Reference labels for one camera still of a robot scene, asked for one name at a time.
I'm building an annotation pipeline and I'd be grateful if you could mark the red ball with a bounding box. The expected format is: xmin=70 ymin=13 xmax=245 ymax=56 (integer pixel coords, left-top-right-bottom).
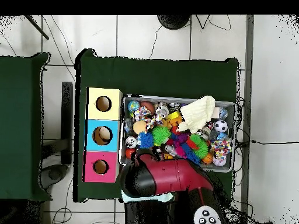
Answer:
xmin=125 ymin=148 xmax=137 ymax=160

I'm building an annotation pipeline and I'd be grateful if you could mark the green fuzzy caterpillar toy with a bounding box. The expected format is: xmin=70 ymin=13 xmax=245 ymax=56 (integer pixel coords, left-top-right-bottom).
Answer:
xmin=186 ymin=134 xmax=209 ymax=159

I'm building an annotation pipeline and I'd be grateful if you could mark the cream yellow cloth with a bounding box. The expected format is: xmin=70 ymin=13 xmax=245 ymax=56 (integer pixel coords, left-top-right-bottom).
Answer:
xmin=176 ymin=95 xmax=216 ymax=134

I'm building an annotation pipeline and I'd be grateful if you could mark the black cable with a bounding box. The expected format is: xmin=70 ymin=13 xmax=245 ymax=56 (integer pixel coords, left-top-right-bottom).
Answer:
xmin=235 ymin=139 xmax=299 ymax=148

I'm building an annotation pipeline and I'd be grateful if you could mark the black rod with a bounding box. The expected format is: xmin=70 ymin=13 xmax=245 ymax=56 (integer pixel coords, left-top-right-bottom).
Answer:
xmin=24 ymin=15 xmax=50 ymax=40

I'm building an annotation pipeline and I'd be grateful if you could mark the black round base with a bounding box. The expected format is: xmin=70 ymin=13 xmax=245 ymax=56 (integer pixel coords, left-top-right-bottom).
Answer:
xmin=157 ymin=15 xmax=191 ymax=30

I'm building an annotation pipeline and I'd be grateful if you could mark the tan round toy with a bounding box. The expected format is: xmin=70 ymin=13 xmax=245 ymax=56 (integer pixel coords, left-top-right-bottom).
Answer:
xmin=98 ymin=127 xmax=112 ymax=143

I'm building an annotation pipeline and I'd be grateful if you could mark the small orange basketball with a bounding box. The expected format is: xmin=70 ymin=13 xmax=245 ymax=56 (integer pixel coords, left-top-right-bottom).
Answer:
xmin=201 ymin=152 xmax=214 ymax=166

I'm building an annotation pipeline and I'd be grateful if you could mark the shallow mesh bin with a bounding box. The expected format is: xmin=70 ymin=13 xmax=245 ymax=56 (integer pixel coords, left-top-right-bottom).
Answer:
xmin=120 ymin=94 xmax=237 ymax=173

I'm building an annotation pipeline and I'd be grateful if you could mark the globe print ball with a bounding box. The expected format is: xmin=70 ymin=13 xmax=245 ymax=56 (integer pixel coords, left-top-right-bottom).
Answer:
xmin=127 ymin=100 xmax=141 ymax=113

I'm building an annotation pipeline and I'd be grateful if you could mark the wooden box with three holes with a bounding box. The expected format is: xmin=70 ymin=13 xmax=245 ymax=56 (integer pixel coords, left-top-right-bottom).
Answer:
xmin=82 ymin=87 xmax=124 ymax=183

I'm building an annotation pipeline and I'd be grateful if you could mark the green spiky rubber ball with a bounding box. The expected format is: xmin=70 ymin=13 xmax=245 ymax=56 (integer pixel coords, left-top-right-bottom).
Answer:
xmin=151 ymin=125 xmax=172 ymax=146

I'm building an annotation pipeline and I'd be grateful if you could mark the blue spiky rubber ball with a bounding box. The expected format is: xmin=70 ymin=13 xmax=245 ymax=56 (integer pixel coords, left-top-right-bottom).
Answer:
xmin=137 ymin=131 xmax=155 ymax=150

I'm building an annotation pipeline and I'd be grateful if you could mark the grey rounded base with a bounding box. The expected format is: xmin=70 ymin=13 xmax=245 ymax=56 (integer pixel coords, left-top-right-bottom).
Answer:
xmin=39 ymin=163 xmax=69 ymax=190

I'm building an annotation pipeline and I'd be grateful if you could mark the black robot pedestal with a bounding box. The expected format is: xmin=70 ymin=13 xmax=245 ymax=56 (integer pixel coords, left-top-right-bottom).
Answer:
xmin=124 ymin=201 xmax=194 ymax=224

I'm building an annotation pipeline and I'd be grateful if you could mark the black and white soccer ball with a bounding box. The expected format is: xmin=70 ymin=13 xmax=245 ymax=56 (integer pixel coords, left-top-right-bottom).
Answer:
xmin=214 ymin=119 xmax=228 ymax=133

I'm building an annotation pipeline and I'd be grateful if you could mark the mint green cloth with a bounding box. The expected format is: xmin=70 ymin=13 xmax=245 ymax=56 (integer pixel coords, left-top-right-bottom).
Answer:
xmin=121 ymin=190 xmax=175 ymax=203

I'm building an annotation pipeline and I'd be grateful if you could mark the brown toy football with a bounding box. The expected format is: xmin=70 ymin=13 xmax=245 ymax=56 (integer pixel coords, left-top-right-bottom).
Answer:
xmin=140 ymin=100 xmax=156 ymax=115

